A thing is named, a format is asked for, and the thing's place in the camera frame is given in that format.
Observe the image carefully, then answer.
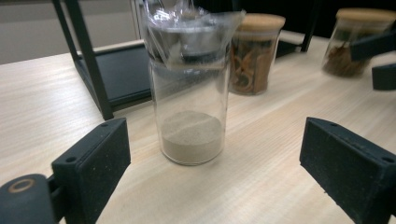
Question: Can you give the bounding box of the cork-lid jar of dark spices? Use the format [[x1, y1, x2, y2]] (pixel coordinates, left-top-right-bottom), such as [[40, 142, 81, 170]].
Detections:
[[321, 7, 396, 78]]

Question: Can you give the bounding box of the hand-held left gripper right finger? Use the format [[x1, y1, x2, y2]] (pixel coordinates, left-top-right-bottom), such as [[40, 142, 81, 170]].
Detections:
[[299, 117, 396, 224]]

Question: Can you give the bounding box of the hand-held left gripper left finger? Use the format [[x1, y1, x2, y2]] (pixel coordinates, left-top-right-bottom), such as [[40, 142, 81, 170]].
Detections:
[[50, 117, 132, 224]]

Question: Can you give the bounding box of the black curtain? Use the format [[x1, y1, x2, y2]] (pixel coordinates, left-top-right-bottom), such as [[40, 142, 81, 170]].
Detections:
[[192, 0, 396, 40]]

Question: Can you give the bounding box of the glass jar of beige powder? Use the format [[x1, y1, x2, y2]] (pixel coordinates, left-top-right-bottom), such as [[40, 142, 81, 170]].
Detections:
[[146, 18, 232, 166]]

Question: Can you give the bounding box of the black metal two-tier rack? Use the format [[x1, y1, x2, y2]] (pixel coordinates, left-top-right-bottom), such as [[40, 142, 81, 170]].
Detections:
[[50, 0, 318, 121]]

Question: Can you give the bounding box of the clear plastic wrap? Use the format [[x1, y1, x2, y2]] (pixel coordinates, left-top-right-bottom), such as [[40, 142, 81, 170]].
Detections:
[[138, 0, 247, 71]]

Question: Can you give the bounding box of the cork-lid jar of bark strips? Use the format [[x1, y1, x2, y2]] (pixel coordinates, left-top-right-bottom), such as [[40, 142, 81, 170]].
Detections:
[[228, 12, 287, 96]]

